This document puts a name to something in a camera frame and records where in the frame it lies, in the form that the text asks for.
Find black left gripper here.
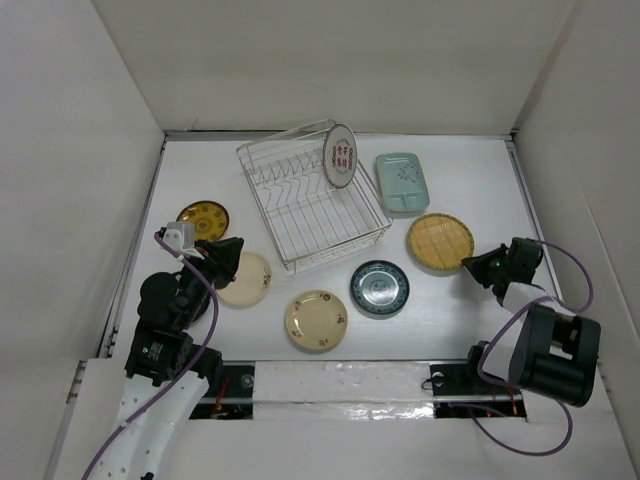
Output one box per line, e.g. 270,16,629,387
177,236,243,328

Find yellow black rimmed plate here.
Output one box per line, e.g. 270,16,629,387
177,200,230,242

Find cream plate plum blossom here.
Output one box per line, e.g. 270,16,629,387
217,251,272,307

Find yellow woven bamboo plate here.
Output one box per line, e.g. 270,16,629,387
406,213,475,272

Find cream plate small motifs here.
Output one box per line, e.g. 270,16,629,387
284,290,348,353

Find blue patterned round plate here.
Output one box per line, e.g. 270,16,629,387
349,260,410,316

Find pale green rectangular plate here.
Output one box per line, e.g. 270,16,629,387
375,152,430,213

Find white plate red characters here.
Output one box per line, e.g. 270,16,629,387
322,124,358,189

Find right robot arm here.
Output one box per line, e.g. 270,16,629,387
461,237,601,407

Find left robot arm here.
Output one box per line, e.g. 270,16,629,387
83,226,244,479

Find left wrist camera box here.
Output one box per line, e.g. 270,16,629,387
160,221,195,252

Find silver wire dish rack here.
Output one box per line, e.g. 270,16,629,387
236,119,393,273

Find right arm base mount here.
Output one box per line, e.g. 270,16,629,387
421,360,527,419

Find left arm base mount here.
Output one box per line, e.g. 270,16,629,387
190,362,256,420

